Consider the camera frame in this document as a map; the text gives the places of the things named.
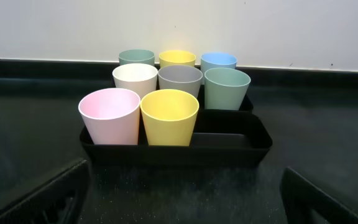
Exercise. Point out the pink cup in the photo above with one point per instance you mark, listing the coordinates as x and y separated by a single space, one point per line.
110 124

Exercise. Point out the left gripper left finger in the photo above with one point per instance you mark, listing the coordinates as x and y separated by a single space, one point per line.
57 199

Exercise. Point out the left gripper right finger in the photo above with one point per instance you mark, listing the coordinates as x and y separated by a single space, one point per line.
303 202

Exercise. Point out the grey cup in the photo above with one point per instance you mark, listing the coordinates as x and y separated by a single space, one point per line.
180 81

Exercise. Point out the yellow cup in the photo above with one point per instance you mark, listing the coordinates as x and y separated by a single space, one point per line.
177 58
169 127

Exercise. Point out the blue cup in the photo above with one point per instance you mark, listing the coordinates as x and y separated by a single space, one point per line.
218 60

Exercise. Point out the white cup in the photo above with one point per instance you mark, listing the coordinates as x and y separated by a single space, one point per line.
135 79

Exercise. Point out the green cup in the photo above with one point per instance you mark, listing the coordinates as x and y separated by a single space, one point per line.
225 93
136 56

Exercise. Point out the black tray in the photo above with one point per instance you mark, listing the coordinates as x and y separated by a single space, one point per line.
228 152

